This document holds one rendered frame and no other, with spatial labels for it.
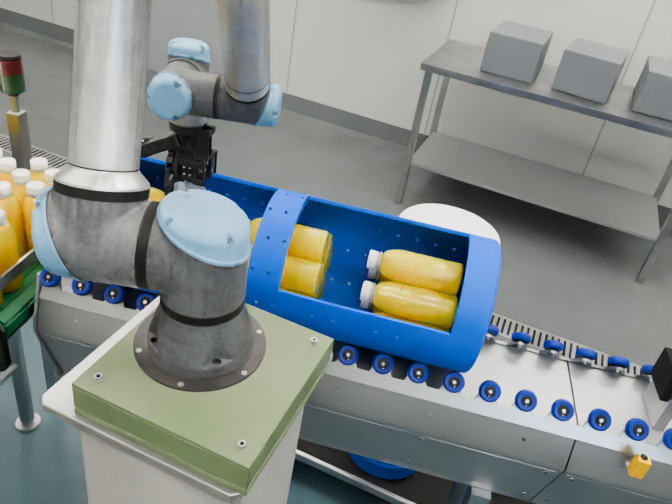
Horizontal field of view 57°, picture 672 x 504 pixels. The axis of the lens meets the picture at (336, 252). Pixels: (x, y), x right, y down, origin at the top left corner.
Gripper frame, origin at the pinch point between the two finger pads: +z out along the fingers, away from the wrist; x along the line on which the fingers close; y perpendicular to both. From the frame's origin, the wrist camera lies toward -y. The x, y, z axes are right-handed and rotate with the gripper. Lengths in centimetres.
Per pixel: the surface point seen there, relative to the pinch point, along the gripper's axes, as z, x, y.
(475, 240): -8, 2, 62
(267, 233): -4.7, -8.5, 22.3
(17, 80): -5, 35, -60
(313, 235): -2.3, -1.4, 30.2
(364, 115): 98, 344, 1
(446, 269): -2, -2, 58
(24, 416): 109, 19, -62
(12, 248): 13.8, -9.6, -33.2
